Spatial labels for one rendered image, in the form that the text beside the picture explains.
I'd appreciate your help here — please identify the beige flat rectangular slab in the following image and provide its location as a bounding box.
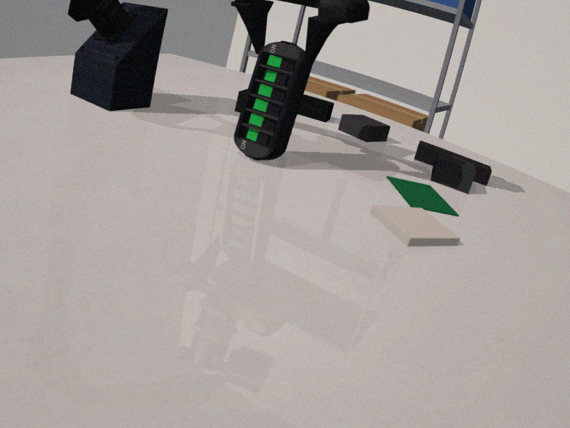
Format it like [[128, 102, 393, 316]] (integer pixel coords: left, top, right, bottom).
[[370, 205, 460, 247]]

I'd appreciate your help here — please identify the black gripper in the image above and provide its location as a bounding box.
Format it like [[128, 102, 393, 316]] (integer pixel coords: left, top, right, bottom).
[[231, 0, 370, 68]]

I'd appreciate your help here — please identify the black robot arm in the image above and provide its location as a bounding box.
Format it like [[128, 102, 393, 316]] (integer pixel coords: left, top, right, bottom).
[[68, 0, 138, 42]]

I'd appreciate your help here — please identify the flat green panel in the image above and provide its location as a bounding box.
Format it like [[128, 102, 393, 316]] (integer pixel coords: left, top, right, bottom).
[[387, 176, 459, 217]]

